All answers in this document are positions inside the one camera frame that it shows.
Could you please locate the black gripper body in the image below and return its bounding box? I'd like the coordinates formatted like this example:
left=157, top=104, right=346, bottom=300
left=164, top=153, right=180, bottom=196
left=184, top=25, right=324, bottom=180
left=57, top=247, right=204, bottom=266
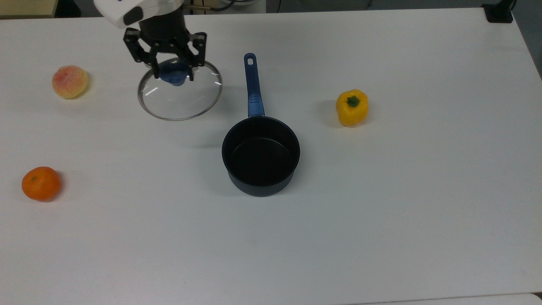
left=139, top=9, right=190, bottom=52

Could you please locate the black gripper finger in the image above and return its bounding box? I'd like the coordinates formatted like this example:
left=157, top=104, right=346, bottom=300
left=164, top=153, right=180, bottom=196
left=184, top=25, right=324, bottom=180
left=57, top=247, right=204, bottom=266
left=123, top=29, right=160, bottom=79
left=180, top=32, right=208, bottom=81

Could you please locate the glass lid with blue knob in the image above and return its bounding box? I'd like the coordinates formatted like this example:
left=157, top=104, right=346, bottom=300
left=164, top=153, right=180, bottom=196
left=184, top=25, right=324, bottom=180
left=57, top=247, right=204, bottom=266
left=137, top=57, right=223, bottom=121

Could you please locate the pink yellow peach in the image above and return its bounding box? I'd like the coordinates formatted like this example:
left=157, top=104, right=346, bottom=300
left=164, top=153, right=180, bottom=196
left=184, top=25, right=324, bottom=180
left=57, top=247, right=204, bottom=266
left=52, top=65, right=89, bottom=100

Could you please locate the beige wooden board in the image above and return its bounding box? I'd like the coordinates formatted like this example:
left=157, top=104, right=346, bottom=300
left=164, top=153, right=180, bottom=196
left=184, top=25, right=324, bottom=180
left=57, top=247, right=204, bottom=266
left=0, top=0, right=58, bottom=19

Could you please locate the yellow bell pepper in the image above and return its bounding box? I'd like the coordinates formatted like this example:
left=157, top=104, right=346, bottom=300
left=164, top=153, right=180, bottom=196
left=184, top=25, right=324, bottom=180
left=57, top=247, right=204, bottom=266
left=336, top=89, right=369, bottom=127

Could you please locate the orange mandarin fruit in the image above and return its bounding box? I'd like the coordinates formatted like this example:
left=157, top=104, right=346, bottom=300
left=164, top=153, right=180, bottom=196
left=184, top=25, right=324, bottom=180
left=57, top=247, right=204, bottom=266
left=22, top=166, right=62, bottom=202

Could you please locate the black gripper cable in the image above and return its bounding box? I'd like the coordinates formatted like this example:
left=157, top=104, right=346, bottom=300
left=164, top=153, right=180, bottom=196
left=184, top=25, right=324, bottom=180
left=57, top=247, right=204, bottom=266
left=207, top=0, right=238, bottom=12

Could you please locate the dark saucepan with blue handle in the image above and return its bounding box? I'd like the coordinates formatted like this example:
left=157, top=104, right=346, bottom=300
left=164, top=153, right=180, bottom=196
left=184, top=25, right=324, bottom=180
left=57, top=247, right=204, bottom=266
left=221, top=53, right=301, bottom=197

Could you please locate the black clamp mount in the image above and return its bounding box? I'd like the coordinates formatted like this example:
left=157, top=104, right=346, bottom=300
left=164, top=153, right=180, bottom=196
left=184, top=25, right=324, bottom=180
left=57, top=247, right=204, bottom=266
left=482, top=0, right=516, bottom=23

